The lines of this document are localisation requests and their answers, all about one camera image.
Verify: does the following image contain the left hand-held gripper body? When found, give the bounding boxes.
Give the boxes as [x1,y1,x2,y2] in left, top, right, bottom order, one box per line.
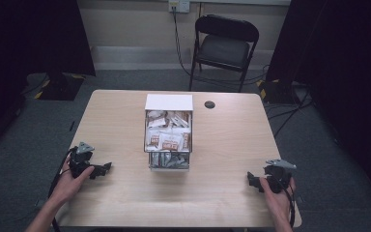
[69,141,96,180]

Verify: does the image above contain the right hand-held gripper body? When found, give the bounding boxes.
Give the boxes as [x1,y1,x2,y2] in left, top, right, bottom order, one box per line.
[263,159,298,194]

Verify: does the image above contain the person's right hand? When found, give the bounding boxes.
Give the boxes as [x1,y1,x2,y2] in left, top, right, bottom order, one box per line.
[259,177,297,224]

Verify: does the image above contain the person's left hand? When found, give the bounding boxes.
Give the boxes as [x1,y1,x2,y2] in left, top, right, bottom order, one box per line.
[49,157,96,208]

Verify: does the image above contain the light wooden table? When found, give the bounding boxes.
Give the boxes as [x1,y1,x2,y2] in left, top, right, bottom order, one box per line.
[55,89,303,229]

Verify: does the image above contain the small clear drawer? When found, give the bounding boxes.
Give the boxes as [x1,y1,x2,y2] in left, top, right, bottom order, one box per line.
[148,151,190,172]

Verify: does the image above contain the large clear drawer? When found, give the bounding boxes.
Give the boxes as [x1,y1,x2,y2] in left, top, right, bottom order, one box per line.
[143,109,194,154]

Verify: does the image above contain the pile of silver packets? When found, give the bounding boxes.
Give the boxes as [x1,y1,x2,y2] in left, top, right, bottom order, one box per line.
[150,152,189,169]

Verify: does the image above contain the black striped stand base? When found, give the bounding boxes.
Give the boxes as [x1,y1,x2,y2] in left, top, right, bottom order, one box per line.
[26,72,87,102]
[256,78,300,105]

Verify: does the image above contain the pile of white brown packets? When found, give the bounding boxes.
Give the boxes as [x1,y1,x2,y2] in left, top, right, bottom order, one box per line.
[145,110,192,152]

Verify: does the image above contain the white drawer cabinet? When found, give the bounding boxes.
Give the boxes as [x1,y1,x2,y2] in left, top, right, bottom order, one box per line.
[143,93,194,172]

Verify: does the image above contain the black curtain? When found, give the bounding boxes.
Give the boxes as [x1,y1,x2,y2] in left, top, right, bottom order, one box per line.
[0,0,97,162]
[265,0,371,209]

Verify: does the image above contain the black folding chair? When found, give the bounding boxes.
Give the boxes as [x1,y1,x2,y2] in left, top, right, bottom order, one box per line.
[188,14,261,94]

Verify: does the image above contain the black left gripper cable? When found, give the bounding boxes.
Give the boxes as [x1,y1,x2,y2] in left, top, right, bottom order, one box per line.
[46,146,78,232]

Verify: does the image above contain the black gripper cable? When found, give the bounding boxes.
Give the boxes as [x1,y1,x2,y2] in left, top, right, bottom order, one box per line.
[46,146,78,232]
[279,178,297,228]

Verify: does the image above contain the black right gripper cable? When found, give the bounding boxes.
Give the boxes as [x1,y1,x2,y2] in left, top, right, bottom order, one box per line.
[279,178,297,228]

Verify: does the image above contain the black floor cables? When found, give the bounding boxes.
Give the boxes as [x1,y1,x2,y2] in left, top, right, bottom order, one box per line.
[265,84,315,139]

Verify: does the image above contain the white wall socket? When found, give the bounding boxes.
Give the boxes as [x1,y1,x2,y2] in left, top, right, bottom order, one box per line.
[167,0,191,15]

